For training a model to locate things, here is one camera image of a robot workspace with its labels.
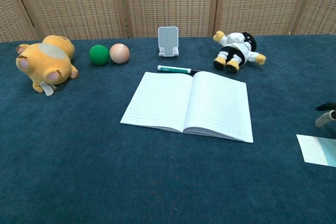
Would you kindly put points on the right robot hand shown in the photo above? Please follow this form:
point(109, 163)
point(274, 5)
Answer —
point(323, 119)

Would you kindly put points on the blue white card bookmark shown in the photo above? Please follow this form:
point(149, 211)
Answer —
point(315, 149)

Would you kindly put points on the open lined notebook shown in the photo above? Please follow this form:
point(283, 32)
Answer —
point(215, 103)

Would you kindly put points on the black white plush doll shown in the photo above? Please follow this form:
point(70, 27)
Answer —
point(241, 48)

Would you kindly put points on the green white marker pen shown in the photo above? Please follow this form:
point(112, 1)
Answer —
point(173, 70)

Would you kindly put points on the white phone stand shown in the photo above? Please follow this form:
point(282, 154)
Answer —
point(168, 39)

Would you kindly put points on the woven wooden folding screen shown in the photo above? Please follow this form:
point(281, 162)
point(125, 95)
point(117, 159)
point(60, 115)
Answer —
point(168, 1)

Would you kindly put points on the peach pink ball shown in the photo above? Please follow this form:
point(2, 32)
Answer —
point(119, 53)

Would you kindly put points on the green ball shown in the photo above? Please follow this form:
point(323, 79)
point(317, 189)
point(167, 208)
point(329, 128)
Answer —
point(99, 54)

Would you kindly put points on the teal table cloth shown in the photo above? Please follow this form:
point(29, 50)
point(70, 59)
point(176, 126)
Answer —
point(78, 155)

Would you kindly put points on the yellow plush animal toy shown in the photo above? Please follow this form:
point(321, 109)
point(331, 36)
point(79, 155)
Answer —
point(42, 62)

